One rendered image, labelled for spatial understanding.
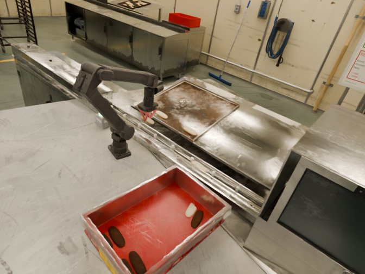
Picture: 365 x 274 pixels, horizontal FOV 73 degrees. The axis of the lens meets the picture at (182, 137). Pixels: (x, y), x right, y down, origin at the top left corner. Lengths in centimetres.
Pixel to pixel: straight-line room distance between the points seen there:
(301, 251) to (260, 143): 69
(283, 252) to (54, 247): 79
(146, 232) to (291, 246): 52
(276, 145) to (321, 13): 344
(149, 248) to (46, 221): 41
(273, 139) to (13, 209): 130
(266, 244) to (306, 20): 413
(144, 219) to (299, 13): 426
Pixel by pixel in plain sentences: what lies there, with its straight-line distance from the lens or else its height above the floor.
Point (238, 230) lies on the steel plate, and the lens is 112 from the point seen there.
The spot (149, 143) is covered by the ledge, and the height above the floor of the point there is 86.
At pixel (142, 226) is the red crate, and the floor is 82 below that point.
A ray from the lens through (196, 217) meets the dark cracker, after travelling 108.
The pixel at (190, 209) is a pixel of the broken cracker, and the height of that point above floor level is 83.
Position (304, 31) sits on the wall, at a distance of 476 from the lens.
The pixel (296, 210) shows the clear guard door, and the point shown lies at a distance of 86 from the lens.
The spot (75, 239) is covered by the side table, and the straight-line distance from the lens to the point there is 104.
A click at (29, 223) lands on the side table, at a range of 112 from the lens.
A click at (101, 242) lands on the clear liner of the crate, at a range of 89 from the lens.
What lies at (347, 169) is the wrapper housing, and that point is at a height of 130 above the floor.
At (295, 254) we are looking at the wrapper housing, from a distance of 97.
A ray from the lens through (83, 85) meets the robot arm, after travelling 103.
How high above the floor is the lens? 167
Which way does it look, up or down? 34 degrees down
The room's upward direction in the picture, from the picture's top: 10 degrees clockwise
